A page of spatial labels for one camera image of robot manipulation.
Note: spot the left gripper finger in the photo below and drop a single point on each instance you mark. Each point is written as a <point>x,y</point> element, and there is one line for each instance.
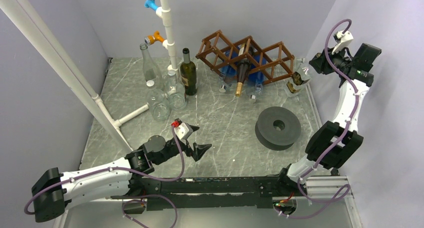
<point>190,129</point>
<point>199,150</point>

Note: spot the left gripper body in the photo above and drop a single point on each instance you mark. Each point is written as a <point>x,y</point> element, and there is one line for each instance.
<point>173,148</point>

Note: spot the dark grey foam spool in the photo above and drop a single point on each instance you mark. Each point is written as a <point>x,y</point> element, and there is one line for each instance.
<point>277,128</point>

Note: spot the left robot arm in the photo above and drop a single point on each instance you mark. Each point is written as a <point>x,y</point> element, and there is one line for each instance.
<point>55,192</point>

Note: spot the clear bottle dark label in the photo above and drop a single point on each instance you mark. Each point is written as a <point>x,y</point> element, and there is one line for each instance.
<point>150,68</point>

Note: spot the small silver cap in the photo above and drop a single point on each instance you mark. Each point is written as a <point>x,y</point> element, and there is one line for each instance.
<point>150,83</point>

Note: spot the blue bottle silver cap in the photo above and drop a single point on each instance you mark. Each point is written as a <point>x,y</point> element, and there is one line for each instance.
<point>226,78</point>

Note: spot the clear bottle chrome cap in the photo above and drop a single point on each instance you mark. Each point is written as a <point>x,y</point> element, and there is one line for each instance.
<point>255,85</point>

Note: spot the brown bottle gold foil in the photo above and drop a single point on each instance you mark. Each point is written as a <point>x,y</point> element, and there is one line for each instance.
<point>243,68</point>

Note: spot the brown wooden wine rack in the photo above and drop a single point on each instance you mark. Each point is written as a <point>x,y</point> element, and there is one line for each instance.
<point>275,62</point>

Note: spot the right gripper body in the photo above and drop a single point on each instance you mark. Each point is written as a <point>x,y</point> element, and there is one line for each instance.
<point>338,61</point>

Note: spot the white pvc pipe stand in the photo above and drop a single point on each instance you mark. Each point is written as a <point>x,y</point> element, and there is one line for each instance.
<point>168,44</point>

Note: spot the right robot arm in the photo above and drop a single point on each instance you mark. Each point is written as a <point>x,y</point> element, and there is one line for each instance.
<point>336,141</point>

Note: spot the clear glass jar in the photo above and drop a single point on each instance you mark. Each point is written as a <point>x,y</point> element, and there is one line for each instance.
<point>158,104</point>

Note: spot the white diagonal frame pipe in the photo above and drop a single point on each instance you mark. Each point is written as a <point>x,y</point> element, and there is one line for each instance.
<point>31,25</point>

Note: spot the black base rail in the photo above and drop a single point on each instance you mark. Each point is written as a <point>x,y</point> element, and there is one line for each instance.
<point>211,192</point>

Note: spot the large clear bottle white stopper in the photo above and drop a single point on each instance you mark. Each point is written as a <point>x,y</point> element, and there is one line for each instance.
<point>175,91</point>

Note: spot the orange tap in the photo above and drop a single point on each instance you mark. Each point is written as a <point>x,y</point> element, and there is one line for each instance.
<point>151,39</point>

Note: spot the clear square bottle black cap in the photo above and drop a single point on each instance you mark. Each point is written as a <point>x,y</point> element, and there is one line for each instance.
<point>301,76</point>

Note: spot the green bottle grey cap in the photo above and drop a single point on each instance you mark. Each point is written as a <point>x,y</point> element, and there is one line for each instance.
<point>188,73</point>

